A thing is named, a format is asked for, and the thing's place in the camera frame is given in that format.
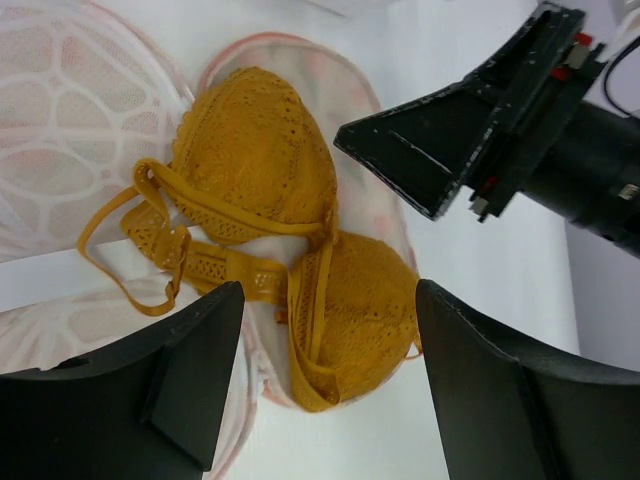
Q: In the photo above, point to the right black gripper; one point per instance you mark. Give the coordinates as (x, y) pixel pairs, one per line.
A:
(523, 125)

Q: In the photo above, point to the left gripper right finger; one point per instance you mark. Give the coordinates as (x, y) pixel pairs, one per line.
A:
(509, 406)

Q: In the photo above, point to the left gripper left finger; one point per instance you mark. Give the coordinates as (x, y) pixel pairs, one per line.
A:
(148, 406)

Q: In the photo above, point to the mustard yellow lace bra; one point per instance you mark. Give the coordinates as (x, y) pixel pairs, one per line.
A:
(250, 195)

